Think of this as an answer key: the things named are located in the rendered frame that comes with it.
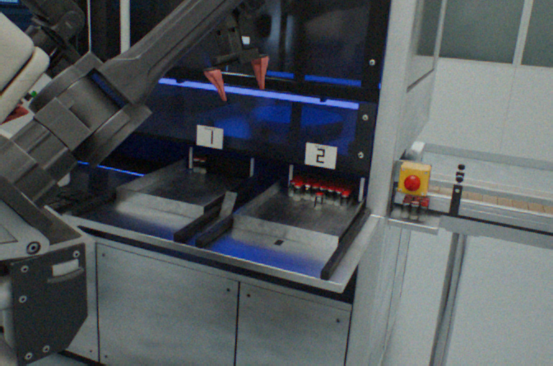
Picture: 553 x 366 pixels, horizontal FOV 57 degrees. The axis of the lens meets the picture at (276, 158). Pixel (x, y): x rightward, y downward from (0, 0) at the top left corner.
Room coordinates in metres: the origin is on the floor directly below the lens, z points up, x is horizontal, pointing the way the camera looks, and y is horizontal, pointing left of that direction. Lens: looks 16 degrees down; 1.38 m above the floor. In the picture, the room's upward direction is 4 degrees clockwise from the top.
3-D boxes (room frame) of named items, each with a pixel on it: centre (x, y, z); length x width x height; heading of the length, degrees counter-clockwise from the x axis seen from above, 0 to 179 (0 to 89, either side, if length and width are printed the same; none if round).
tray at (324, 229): (1.25, -0.09, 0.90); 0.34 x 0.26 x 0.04; 159
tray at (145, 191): (1.37, 0.23, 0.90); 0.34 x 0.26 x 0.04; 159
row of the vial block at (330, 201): (1.35, -0.13, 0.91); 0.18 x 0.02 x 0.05; 69
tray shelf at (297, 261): (1.24, 0.10, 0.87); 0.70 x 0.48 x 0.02; 69
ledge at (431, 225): (1.30, -0.39, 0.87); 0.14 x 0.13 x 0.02; 159
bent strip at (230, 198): (1.15, 0.13, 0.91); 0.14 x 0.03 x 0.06; 160
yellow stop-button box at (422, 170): (1.27, -0.36, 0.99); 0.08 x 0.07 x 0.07; 159
